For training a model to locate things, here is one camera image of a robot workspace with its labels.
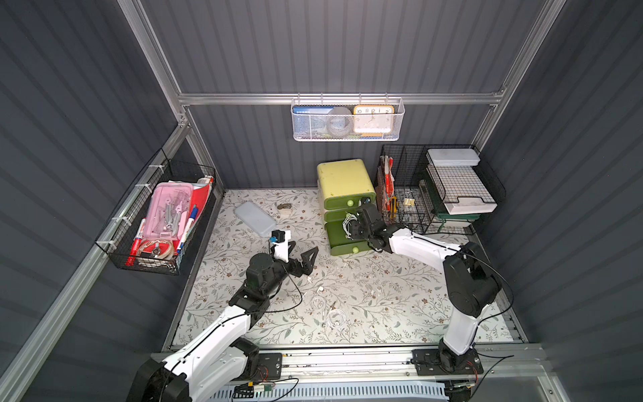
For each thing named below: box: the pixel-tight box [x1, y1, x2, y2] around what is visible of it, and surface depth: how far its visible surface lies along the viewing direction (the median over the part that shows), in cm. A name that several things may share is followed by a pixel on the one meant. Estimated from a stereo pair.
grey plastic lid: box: [234, 201, 277, 237], surface depth 113 cm
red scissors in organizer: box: [383, 154, 396, 212], surface depth 114 cm
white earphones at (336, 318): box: [326, 308, 347, 329], surface depth 84 cm
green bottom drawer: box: [326, 220, 372, 256], surface depth 98 cm
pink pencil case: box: [143, 181, 194, 241], surface depth 73 cm
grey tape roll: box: [326, 106, 355, 139], surface depth 89 cm
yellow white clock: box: [353, 105, 396, 134], surface depth 90 cm
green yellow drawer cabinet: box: [316, 159, 377, 257], surface depth 96 cm
